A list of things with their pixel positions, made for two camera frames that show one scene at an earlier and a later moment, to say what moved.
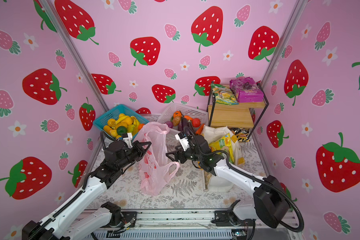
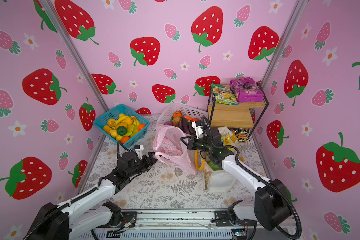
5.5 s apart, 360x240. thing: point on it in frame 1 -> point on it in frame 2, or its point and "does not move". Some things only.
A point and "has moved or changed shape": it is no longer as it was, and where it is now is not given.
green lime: x=121 y=130 does not move
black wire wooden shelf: x=237 y=115 does not move
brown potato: x=176 y=120 does not move
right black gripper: x=181 y=152 -> x=191 y=145
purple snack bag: x=246 y=90 does not move
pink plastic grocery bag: x=155 y=170 has moved or changed shape
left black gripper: x=136 y=146 -> x=152 y=160
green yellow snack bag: x=224 y=95 does not move
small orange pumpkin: x=177 y=113 does not move
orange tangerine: x=140 y=126 -> x=124 y=139
